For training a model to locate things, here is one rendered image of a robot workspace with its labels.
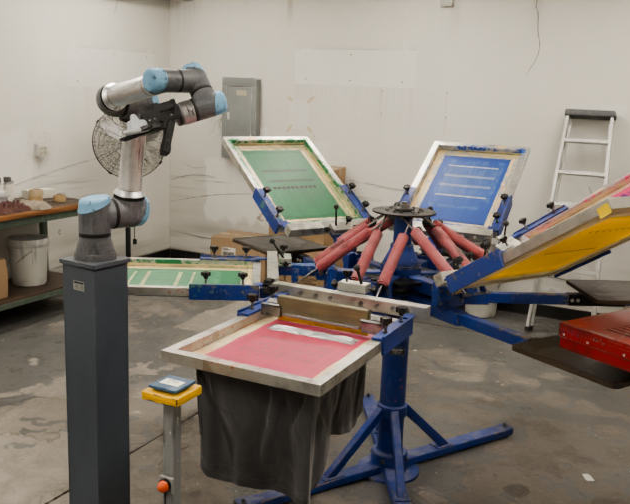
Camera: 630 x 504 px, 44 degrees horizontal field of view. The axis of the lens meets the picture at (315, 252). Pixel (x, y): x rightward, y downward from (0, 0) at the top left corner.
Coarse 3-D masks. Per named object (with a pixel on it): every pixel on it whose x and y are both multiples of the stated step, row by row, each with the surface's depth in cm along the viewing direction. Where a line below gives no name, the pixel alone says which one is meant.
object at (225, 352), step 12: (288, 324) 304; (300, 324) 304; (252, 336) 287; (276, 336) 288; (288, 336) 289; (300, 336) 289; (228, 348) 273; (240, 360) 262; (252, 360) 262; (264, 360) 263
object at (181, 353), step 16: (240, 320) 295; (256, 320) 305; (208, 336) 276; (224, 336) 286; (176, 352) 257; (368, 352) 265; (208, 368) 251; (224, 368) 248; (240, 368) 245; (256, 368) 245; (336, 368) 248; (352, 368) 254; (272, 384) 241; (288, 384) 238; (304, 384) 236; (320, 384) 234; (336, 384) 244
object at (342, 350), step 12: (348, 336) 292; (360, 336) 292; (372, 336) 293; (336, 348) 278; (348, 348) 278; (276, 360) 263; (324, 360) 265; (336, 360) 265; (288, 372) 253; (300, 372) 253; (312, 372) 253
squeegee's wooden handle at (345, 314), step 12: (288, 300) 303; (300, 300) 301; (312, 300) 299; (288, 312) 304; (300, 312) 301; (312, 312) 299; (324, 312) 297; (336, 312) 294; (348, 312) 292; (360, 312) 290; (360, 324) 291
